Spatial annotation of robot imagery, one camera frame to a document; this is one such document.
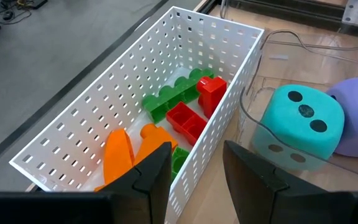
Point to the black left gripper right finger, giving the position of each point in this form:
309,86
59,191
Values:
250,193

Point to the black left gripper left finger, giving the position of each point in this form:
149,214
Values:
145,193

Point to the green toy building block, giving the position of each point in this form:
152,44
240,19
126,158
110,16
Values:
179,158

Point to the teal foam die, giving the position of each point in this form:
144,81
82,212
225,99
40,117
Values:
291,137

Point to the red toy building block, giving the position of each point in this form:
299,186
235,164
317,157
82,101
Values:
194,130
213,93

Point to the long green toy block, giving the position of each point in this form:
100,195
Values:
163,105

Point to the purple foam die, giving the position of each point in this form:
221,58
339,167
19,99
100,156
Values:
356,118

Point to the white perforated basket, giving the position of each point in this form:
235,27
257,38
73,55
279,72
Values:
89,102

